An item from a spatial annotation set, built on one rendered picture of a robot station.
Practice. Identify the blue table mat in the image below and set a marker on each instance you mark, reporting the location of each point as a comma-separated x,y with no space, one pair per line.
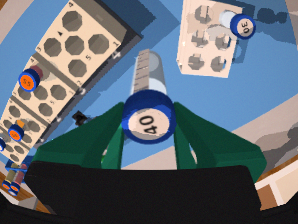
263,73

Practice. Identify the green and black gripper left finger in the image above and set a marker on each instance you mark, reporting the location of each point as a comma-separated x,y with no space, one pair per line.
85,144

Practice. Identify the beige bucket adapter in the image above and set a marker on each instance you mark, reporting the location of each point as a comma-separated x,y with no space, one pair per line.
34,123
14,147
66,38
55,95

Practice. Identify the blue tube rack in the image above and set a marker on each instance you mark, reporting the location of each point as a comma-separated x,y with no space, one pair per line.
27,160

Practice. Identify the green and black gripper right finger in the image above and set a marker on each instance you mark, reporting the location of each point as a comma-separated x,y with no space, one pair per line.
213,145

